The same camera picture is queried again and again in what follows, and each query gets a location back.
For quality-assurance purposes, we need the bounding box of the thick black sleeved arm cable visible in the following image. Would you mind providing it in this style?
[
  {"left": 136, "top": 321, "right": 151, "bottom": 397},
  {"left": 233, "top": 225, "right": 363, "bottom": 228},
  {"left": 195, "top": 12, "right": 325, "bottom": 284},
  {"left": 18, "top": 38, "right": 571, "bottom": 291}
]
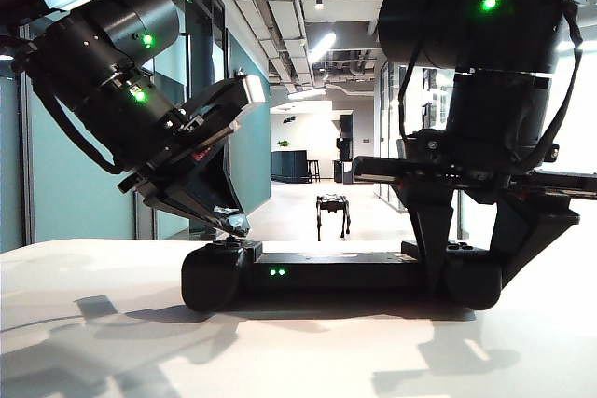
[
  {"left": 512, "top": 0, "right": 584, "bottom": 175},
  {"left": 0, "top": 36, "right": 125, "bottom": 175}
]

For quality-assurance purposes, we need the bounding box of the black kiosk machine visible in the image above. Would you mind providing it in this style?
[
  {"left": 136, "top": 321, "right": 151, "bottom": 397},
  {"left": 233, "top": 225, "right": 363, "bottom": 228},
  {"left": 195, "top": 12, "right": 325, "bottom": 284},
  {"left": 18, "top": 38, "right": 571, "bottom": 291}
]
[{"left": 333, "top": 113, "right": 354, "bottom": 185}]

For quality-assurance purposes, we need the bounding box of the dark bar counter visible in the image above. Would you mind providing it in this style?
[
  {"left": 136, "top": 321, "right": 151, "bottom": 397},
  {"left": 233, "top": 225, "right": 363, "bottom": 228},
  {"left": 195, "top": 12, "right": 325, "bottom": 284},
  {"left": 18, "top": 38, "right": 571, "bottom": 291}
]
[{"left": 271, "top": 149, "right": 309, "bottom": 184}]

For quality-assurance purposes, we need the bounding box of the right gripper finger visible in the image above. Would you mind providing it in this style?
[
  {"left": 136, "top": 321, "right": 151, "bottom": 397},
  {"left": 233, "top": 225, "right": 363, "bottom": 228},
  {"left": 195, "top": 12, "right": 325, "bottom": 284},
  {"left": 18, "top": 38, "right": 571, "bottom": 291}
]
[
  {"left": 396, "top": 185, "right": 456, "bottom": 296},
  {"left": 487, "top": 195, "right": 581, "bottom": 292}
]

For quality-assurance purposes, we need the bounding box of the silver-ended left wrist camera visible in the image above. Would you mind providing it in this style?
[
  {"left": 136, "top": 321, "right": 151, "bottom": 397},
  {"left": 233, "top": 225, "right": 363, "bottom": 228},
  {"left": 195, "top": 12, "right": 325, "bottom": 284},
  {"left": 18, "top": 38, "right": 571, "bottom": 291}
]
[{"left": 179, "top": 74, "right": 269, "bottom": 136}]

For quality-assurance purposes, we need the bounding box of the black handheld remote controller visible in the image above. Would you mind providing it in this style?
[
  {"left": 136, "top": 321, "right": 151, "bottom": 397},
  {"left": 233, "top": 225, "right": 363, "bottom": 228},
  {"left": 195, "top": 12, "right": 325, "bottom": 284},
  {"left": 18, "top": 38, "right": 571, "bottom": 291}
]
[{"left": 180, "top": 237, "right": 504, "bottom": 313}]

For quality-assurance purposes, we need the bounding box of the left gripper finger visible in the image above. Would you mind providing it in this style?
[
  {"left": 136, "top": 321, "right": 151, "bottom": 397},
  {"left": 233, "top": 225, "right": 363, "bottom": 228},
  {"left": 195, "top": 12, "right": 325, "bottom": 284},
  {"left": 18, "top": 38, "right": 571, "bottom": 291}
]
[
  {"left": 144, "top": 178, "right": 251, "bottom": 238},
  {"left": 200, "top": 141, "right": 244, "bottom": 215}
]

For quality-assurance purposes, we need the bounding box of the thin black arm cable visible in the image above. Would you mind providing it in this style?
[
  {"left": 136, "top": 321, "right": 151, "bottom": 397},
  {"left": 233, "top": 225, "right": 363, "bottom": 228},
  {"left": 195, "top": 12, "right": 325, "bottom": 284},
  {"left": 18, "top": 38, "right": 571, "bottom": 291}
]
[{"left": 398, "top": 38, "right": 428, "bottom": 138}]

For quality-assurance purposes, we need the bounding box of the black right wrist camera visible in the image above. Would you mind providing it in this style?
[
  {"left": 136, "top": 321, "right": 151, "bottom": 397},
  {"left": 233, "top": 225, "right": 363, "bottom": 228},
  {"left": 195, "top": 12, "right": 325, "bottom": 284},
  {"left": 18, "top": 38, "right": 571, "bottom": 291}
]
[{"left": 403, "top": 127, "right": 451, "bottom": 161}]

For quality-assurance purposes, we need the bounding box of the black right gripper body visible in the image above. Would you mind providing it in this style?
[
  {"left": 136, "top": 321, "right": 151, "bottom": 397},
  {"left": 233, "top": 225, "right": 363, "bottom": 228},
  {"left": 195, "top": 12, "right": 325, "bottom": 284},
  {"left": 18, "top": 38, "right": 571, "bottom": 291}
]
[{"left": 353, "top": 155, "right": 597, "bottom": 203}]

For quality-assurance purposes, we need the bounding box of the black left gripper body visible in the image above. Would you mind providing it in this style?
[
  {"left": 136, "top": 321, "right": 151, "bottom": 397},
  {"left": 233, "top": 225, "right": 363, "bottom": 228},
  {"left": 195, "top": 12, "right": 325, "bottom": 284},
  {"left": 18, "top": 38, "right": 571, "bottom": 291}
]
[{"left": 118, "top": 118, "right": 242, "bottom": 206}]

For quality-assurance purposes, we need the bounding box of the linear ceiling light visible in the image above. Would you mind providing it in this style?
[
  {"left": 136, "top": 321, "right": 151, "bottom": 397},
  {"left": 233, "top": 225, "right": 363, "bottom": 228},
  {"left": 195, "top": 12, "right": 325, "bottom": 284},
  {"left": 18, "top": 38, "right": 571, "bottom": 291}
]
[
  {"left": 307, "top": 33, "right": 337, "bottom": 63},
  {"left": 287, "top": 88, "right": 327, "bottom": 101}
]

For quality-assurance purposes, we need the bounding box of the black quadruped robot dog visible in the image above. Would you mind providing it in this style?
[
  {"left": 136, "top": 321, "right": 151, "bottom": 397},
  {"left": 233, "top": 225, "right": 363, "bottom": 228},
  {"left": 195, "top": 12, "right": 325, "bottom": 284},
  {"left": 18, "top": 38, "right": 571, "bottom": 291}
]
[{"left": 315, "top": 194, "right": 352, "bottom": 241}]

